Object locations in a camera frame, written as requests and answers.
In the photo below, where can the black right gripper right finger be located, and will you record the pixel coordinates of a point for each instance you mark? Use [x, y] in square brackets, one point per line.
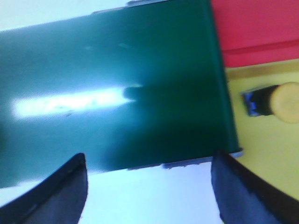
[244, 198]

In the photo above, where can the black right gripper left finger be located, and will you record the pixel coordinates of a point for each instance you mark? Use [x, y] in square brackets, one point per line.
[59, 199]

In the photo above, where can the yellow mushroom push button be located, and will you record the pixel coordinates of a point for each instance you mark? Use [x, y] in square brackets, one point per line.
[281, 100]

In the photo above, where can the yellow tray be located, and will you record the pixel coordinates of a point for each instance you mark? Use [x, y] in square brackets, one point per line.
[270, 146]

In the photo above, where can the green conveyor belt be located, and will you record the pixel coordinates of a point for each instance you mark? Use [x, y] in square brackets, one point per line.
[129, 87]

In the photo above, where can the red tray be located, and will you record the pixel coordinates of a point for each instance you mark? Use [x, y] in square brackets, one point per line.
[257, 31]

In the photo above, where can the aluminium conveyor frame rail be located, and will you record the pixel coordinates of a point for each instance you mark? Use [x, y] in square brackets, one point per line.
[177, 163]

